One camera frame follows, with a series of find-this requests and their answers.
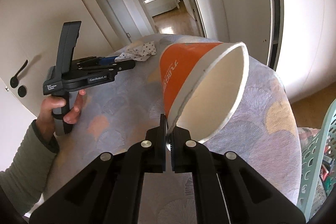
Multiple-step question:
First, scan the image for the left green sleeve forearm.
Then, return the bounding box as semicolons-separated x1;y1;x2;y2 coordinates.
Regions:
1;120;59;216

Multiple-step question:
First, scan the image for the left hand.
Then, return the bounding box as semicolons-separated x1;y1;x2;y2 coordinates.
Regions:
35;89;86;143

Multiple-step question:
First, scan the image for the white wardrobe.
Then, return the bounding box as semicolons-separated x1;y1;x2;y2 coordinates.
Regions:
197;0;335;101

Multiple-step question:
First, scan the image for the white door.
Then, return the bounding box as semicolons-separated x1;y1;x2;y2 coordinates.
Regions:
1;0;121;115

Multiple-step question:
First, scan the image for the orange paper cup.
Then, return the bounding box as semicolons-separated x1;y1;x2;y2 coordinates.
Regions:
159;42;249;143

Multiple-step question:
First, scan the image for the black door handle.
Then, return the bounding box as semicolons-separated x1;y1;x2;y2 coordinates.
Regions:
10;60;29;98

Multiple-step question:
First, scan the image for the mint green laundry basket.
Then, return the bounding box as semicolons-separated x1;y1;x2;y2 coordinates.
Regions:
297;102;335;223

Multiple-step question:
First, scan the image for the white dotted paper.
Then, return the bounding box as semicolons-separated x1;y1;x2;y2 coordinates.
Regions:
115;41;157;63

